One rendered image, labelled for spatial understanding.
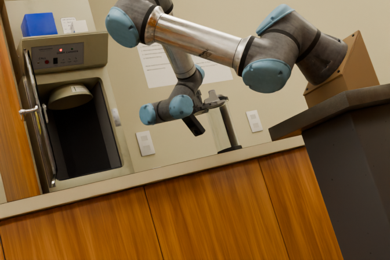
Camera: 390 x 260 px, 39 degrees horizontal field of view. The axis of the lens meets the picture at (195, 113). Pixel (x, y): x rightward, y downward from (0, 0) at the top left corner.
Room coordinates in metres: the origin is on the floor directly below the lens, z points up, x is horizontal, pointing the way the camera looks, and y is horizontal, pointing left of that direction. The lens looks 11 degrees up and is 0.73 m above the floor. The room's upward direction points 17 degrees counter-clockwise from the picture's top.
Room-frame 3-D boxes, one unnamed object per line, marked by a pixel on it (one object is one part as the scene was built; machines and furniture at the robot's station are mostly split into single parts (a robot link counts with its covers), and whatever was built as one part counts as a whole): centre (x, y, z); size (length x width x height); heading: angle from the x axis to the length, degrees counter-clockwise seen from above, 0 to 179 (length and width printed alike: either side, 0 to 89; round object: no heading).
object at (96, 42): (1.89, 0.39, 1.46); 0.32 x 0.11 x 0.10; 120
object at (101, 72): (2.05, 0.48, 1.33); 0.32 x 0.25 x 0.77; 120
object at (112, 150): (2.04, 0.48, 1.19); 0.26 x 0.24 x 0.35; 120
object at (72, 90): (2.03, 0.45, 1.34); 0.18 x 0.18 x 0.05
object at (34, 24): (1.85, 0.45, 1.56); 0.10 x 0.10 x 0.09; 30
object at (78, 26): (1.92, 0.33, 1.54); 0.05 x 0.05 x 0.06; 27
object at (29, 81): (1.70, 0.49, 1.19); 0.30 x 0.01 x 0.40; 19
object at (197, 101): (1.97, 0.02, 1.16); 0.12 x 0.08 x 0.09; 135
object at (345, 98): (1.55, -0.41, 0.92); 0.32 x 0.32 x 0.04; 33
